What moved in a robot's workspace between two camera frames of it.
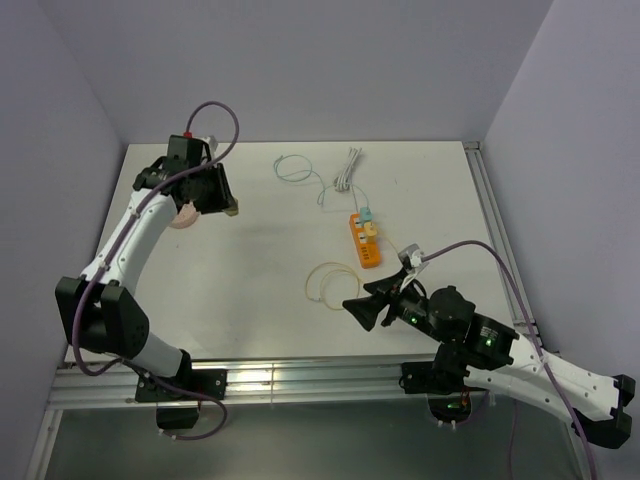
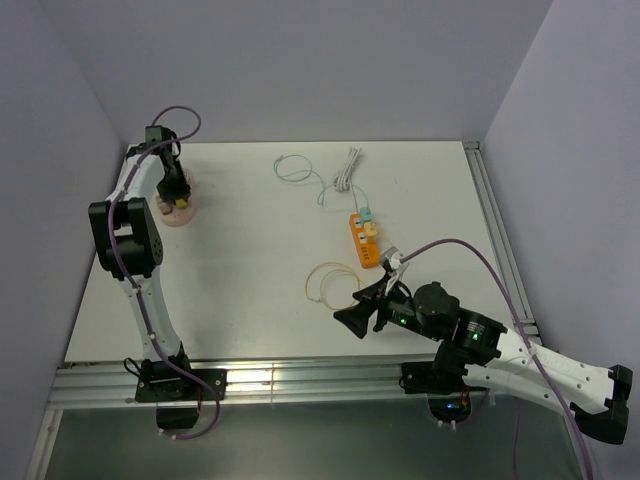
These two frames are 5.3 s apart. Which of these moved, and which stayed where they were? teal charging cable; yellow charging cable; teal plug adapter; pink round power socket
Moved: yellow charging cable
Stayed: teal plug adapter; pink round power socket; teal charging cable
